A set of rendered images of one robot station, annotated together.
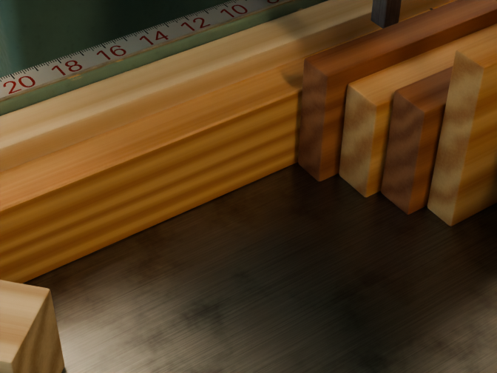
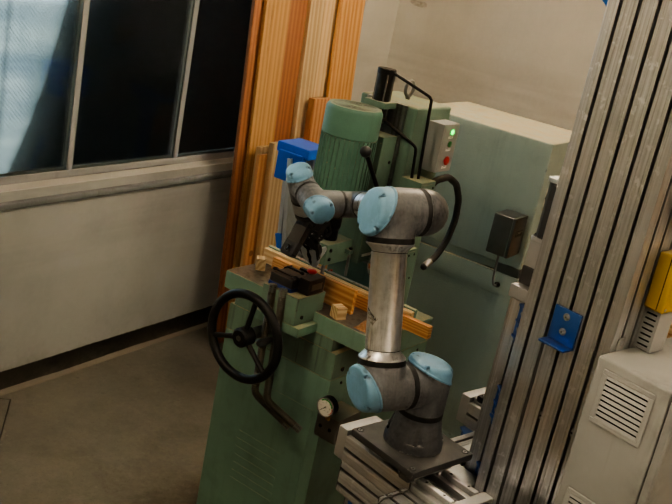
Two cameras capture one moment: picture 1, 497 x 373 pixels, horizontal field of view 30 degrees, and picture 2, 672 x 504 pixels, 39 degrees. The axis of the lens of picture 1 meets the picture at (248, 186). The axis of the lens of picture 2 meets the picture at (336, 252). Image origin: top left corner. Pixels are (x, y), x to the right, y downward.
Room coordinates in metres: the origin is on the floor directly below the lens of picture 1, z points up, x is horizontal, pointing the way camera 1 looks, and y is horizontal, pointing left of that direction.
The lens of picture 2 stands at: (-0.67, -2.74, 1.97)
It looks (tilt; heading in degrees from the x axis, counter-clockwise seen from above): 18 degrees down; 68
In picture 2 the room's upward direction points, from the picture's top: 12 degrees clockwise
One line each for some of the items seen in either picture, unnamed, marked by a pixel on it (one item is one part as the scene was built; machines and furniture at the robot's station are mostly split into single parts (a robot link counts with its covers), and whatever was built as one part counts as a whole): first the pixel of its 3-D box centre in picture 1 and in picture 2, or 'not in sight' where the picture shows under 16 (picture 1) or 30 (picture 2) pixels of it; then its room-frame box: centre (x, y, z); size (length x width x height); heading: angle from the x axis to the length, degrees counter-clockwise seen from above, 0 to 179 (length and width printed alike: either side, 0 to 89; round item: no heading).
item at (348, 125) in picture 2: not in sight; (345, 154); (0.36, -0.06, 1.35); 0.18 x 0.18 x 0.31
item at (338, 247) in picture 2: not in sight; (330, 251); (0.37, -0.05, 1.03); 0.14 x 0.07 x 0.09; 35
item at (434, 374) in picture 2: not in sight; (424, 382); (0.38, -0.85, 0.98); 0.13 x 0.12 x 0.14; 10
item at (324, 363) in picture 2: not in sight; (332, 321); (0.46, 0.01, 0.76); 0.57 x 0.45 x 0.09; 35
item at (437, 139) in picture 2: not in sight; (440, 145); (0.70, 0.01, 1.40); 0.10 x 0.06 x 0.16; 35
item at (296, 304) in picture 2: not in sight; (292, 300); (0.22, -0.20, 0.92); 0.15 x 0.13 x 0.09; 125
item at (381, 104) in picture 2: not in sight; (383, 95); (0.47, 0.02, 1.54); 0.08 x 0.08 x 0.17; 35
